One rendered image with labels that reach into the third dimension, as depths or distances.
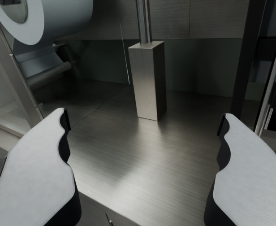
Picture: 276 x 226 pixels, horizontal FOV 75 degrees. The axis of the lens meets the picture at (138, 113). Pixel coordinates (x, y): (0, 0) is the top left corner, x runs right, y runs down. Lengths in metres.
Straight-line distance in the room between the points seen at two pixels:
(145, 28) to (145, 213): 0.50
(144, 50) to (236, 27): 0.35
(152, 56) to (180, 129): 0.26
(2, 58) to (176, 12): 0.61
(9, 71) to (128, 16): 0.55
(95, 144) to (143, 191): 0.25
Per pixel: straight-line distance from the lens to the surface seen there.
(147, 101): 0.66
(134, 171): 0.53
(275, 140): 0.41
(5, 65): 0.60
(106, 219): 0.65
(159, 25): 0.85
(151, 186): 0.49
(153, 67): 0.60
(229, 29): 0.78
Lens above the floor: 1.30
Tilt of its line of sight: 32 degrees down
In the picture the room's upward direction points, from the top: 8 degrees counter-clockwise
